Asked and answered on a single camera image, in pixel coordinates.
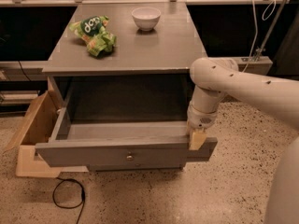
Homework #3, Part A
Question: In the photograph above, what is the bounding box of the white hanging cable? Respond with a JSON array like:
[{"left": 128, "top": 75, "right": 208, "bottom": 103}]
[{"left": 242, "top": 0, "right": 277, "bottom": 73}]

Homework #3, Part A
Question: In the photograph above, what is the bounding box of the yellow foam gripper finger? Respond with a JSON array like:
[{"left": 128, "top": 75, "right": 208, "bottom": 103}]
[{"left": 189, "top": 128, "right": 206, "bottom": 150}]

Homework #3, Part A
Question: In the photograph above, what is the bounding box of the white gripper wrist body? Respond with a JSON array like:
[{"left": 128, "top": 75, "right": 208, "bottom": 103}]
[{"left": 187, "top": 105, "right": 217, "bottom": 129}]

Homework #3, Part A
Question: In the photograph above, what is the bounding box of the open cardboard box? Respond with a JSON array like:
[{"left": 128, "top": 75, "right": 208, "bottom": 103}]
[{"left": 4, "top": 91, "right": 62, "bottom": 178}]

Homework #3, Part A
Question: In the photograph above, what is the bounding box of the grey window ledge rail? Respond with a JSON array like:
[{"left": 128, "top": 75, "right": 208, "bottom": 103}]
[{"left": 0, "top": 56, "right": 274, "bottom": 82}]

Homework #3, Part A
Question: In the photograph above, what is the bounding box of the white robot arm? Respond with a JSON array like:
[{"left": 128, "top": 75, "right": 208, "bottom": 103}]
[{"left": 187, "top": 58, "right": 299, "bottom": 224}]

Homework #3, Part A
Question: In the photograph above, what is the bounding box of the green chip bag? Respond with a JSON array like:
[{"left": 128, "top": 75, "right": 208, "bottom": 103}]
[{"left": 69, "top": 16, "right": 116, "bottom": 57}]

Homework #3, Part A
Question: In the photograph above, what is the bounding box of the grey drawer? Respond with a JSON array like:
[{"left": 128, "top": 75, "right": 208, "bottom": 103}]
[
  {"left": 36, "top": 87, "right": 218, "bottom": 169},
  {"left": 87, "top": 163, "right": 186, "bottom": 171}
]

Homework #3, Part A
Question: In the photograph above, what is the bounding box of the grey top drawer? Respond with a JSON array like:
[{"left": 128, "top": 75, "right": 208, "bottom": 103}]
[{"left": 36, "top": 87, "right": 218, "bottom": 169}]

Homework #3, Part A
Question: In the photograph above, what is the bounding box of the black floor cable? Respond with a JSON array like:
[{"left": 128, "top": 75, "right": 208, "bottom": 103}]
[{"left": 51, "top": 177, "right": 86, "bottom": 224}]

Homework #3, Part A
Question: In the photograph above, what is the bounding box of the white ceramic bowl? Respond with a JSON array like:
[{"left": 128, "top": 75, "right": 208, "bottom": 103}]
[{"left": 132, "top": 7, "right": 161, "bottom": 31}]

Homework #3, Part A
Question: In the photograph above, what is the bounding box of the grey bottom drawer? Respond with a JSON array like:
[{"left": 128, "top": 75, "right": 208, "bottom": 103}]
[{"left": 87, "top": 163, "right": 186, "bottom": 171}]

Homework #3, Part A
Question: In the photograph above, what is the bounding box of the grey drawer cabinet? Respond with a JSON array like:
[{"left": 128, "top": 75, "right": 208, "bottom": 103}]
[{"left": 41, "top": 2, "right": 212, "bottom": 173}]

